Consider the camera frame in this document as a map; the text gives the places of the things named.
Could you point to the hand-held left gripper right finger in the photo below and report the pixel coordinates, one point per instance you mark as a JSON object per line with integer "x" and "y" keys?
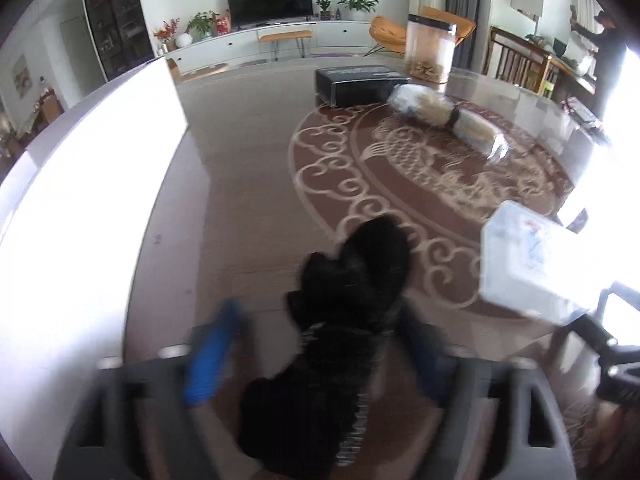
{"x": 490, "y": 410}

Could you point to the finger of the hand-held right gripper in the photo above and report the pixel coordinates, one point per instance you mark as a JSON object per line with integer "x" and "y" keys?
{"x": 592, "y": 335}
{"x": 617, "y": 297}

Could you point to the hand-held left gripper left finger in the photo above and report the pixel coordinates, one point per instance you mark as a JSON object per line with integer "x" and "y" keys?
{"x": 207, "y": 360}

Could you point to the clear plastic lidded box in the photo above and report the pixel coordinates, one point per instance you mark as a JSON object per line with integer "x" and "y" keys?
{"x": 530, "y": 265}

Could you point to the black velvet bow hair clip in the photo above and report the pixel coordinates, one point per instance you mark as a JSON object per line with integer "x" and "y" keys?
{"x": 330, "y": 350}

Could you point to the white board panel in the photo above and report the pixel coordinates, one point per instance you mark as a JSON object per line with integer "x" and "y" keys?
{"x": 75, "y": 260}

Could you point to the person's right hand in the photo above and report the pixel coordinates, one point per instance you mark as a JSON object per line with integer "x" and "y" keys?
{"x": 617, "y": 440}

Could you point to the dark flat tray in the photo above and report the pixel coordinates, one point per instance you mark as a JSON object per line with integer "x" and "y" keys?
{"x": 585, "y": 117}

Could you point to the clear plastic bag packet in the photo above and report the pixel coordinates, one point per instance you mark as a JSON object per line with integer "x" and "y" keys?
{"x": 445, "y": 115}

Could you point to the wooden dining chair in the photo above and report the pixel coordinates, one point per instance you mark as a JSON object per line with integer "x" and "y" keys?
{"x": 515, "y": 65}

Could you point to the clear jar with black lid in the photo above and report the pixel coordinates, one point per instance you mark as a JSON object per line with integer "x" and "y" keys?
{"x": 430, "y": 47}

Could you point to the black rectangular box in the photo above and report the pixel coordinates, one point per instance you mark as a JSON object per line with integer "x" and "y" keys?
{"x": 357, "y": 85}

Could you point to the white television cabinet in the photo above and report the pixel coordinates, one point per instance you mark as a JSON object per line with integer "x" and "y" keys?
{"x": 240, "y": 45}

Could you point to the red flowers in white vase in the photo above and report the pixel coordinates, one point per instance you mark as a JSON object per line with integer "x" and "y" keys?
{"x": 167, "y": 35}

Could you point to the wooden bench with metal legs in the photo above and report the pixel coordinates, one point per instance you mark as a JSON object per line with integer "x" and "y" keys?
{"x": 285, "y": 37}

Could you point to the bushy green potted plant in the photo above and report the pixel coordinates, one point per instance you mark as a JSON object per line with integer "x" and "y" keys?
{"x": 202, "y": 25}

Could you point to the red ornament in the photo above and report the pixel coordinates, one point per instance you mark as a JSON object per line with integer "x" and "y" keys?
{"x": 223, "y": 25}

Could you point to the orange lounge chair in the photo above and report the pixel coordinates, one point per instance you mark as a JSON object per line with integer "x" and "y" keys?
{"x": 390, "y": 32}

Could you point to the dark display cabinet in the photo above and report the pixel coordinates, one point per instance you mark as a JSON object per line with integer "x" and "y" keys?
{"x": 117, "y": 20}

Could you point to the black television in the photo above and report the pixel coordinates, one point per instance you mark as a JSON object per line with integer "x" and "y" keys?
{"x": 270, "y": 2}

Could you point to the small potted plant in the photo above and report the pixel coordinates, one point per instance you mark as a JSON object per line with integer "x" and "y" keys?
{"x": 324, "y": 9}

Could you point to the large leafy potted plant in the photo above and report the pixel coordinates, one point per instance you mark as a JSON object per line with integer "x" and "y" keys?
{"x": 356, "y": 2}

